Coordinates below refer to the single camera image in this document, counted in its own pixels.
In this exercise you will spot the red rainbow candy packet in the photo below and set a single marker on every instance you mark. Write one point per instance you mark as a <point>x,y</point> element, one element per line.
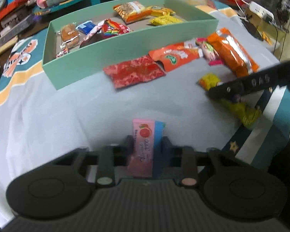
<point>114,29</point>

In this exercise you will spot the white power strip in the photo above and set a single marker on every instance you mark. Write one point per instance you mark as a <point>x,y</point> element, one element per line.
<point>261,9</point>

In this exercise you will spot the mint green cardboard box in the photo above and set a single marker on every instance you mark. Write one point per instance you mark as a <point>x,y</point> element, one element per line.
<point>87,70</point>

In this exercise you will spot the long orange silver packet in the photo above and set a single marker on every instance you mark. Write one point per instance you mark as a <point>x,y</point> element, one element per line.
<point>232,50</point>

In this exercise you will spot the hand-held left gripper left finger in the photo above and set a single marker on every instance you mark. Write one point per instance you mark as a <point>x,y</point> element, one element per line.
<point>129,149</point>

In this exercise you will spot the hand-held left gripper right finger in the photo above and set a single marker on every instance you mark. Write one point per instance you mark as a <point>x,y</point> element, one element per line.
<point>164,149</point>

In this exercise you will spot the brown bun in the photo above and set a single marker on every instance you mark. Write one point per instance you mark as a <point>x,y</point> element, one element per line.
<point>69,35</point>

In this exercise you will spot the gold yellow wavy packet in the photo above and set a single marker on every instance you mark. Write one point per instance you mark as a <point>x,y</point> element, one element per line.
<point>166,20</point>

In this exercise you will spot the long yellow green packet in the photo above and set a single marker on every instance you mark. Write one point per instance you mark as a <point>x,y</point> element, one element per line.
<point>246,112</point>

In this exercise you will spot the yellow and red snack packet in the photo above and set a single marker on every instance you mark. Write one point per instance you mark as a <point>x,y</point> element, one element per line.
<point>162,11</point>

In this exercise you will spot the pink grapefruit snack packet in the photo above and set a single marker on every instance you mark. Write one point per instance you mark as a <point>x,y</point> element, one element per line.
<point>142,145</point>

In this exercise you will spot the small red candy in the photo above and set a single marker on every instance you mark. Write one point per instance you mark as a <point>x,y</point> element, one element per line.
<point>62,53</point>

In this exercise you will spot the red patterned snack packet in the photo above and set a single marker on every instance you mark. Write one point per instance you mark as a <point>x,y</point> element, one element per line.
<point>134,71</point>

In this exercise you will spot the stack of books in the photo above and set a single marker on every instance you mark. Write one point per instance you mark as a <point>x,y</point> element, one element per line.
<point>12,27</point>

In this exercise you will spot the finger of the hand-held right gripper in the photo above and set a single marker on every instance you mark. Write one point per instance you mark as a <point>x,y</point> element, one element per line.
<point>227,89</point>

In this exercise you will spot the orange packet with green logo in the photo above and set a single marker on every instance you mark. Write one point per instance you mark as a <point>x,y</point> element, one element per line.
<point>176,55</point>

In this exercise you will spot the blue snack packet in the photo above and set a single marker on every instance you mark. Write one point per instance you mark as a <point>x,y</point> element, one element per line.
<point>85,27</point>

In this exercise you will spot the pink and green snack packet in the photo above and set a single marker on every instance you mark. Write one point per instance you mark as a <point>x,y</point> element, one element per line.
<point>209,50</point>

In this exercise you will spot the pink flower print packet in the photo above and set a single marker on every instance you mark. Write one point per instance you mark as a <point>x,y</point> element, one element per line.
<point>91,34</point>

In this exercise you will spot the orange cracker packet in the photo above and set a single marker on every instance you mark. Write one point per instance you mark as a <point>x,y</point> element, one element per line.
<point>131,11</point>

